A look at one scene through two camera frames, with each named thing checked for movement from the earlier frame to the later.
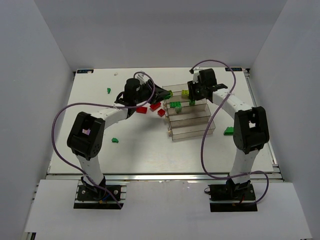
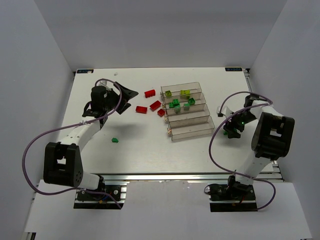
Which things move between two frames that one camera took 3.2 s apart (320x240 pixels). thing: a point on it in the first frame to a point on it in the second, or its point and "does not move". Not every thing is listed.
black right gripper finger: x=159 y=94 to x=127 y=94
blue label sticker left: x=84 y=71 does not move
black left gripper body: x=152 y=90 to x=119 y=97
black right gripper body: x=196 y=92 to x=231 y=128
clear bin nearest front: x=191 y=127 does not move
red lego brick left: x=141 y=109 does not move
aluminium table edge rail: x=163 y=177 does not move
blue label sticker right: x=234 y=69 does not move
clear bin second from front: x=189 y=112 does not move
